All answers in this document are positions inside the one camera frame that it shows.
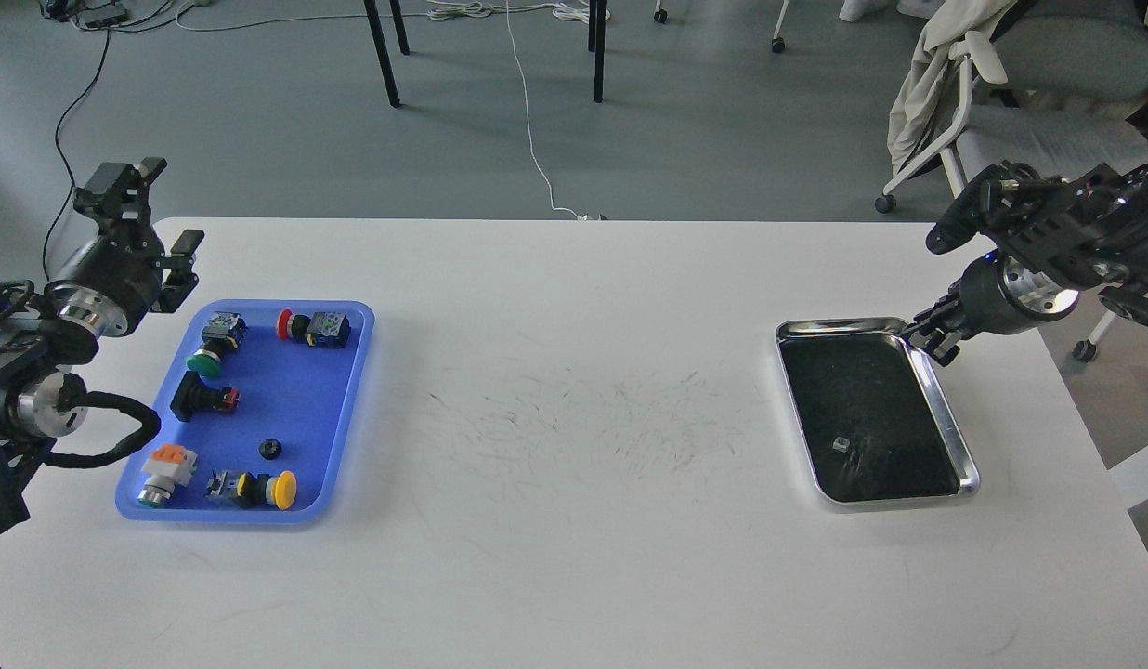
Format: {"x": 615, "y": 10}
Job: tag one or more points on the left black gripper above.
{"x": 110, "y": 284}

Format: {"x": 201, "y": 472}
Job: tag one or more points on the black table leg rear left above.
{"x": 398, "y": 18}

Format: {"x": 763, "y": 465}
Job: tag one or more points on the grey office chair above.
{"x": 1091, "y": 50}

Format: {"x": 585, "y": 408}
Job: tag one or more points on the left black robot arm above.
{"x": 42, "y": 399}

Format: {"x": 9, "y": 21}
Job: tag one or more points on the power strip on floor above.
{"x": 102, "y": 17}

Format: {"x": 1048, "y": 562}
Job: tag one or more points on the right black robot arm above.
{"x": 1054, "y": 239}

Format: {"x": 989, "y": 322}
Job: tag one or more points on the orange grey push button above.
{"x": 169, "y": 466}

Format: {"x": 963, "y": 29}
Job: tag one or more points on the silver metal tray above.
{"x": 874, "y": 421}

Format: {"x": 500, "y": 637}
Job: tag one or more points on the beige jacket on chair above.
{"x": 920, "y": 92}

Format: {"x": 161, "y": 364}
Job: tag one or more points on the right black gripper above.
{"x": 996, "y": 295}

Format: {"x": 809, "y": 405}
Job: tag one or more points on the red push button switch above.
{"x": 323, "y": 329}

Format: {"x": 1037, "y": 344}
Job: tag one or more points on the black table leg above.
{"x": 383, "y": 55}
{"x": 597, "y": 44}
{"x": 398, "y": 18}

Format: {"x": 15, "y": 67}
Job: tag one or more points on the green push button switch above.
{"x": 220, "y": 336}

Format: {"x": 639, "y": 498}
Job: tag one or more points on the blue plastic tray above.
{"x": 301, "y": 395}

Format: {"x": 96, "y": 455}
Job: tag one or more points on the yellow mushroom push button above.
{"x": 249, "y": 490}

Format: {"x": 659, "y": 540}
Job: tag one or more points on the black table leg right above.
{"x": 597, "y": 44}

